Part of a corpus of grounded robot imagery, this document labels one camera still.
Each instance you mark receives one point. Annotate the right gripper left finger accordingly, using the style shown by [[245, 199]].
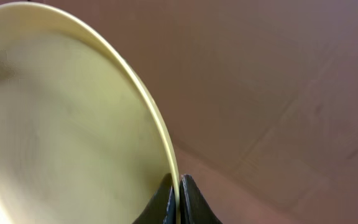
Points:
[[161, 208]]

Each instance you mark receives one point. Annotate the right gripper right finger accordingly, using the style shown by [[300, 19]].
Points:
[[194, 209]]

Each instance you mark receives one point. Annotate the yellow-green plate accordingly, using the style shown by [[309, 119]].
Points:
[[81, 138]]

